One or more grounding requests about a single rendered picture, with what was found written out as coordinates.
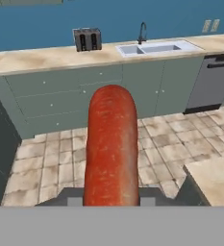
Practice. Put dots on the beige wall socket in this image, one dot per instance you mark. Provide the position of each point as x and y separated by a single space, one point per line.
215 25
206 26

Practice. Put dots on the grey dishwasher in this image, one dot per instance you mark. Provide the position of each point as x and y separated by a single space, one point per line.
211 83

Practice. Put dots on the dark dining counter, beige top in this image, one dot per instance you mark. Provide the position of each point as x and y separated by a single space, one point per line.
212 182

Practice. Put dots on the grey-green base cupboard run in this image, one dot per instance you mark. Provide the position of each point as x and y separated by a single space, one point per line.
52 96

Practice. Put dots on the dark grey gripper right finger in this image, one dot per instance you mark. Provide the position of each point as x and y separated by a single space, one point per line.
150 196

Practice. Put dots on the silver two-slot toaster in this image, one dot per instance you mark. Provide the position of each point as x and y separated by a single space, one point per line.
87 39

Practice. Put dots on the orange carrot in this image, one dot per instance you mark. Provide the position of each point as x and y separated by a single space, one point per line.
112 144

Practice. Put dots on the black curved tap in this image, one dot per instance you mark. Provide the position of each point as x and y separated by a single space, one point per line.
142 32

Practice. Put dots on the grey-green wall cupboard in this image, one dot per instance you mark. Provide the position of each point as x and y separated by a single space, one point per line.
23 1

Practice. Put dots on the white double sink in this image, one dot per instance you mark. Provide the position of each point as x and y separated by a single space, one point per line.
158 49

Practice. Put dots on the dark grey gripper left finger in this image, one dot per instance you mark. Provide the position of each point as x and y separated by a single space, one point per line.
72 196

